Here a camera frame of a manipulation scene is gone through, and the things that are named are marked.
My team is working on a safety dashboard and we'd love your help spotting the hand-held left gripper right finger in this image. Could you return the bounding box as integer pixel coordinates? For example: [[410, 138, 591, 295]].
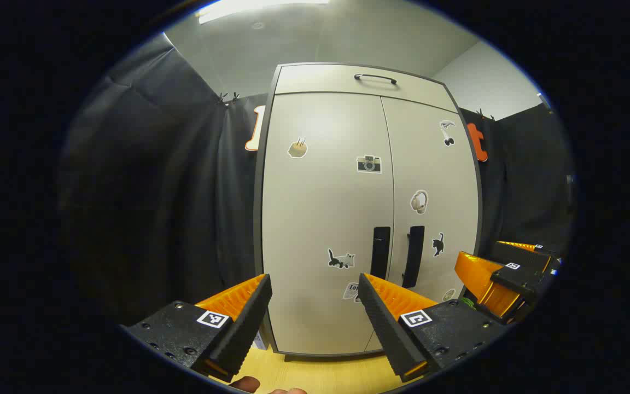
[[358, 273, 507, 384]]

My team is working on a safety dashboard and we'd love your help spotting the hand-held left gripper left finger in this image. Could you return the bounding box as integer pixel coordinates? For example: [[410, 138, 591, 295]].
[[121, 274, 273, 384]]

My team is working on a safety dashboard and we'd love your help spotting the black door handle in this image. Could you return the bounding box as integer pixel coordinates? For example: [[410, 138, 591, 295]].
[[371, 227, 391, 281], [401, 225, 425, 288]]

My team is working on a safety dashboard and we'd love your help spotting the grey cabinet door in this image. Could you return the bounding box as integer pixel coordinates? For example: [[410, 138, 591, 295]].
[[262, 92, 395, 355], [364, 96, 480, 354]]

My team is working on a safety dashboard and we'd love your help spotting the grey double-door shoe cabinet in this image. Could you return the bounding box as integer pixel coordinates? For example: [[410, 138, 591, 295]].
[[253, 62, 484, 362]]

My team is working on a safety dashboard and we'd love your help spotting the grey cabinet drawer front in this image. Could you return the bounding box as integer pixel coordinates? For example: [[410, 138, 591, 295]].
[[275, 65, 458, 113]]

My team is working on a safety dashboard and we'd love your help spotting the black backdrop cloth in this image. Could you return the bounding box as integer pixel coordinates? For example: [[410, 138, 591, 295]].
[[58, 33, 575, 329]]

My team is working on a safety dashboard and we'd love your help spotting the ceiling light panel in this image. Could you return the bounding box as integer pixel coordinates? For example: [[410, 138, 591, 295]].
[[197, 0, 329, 24]]

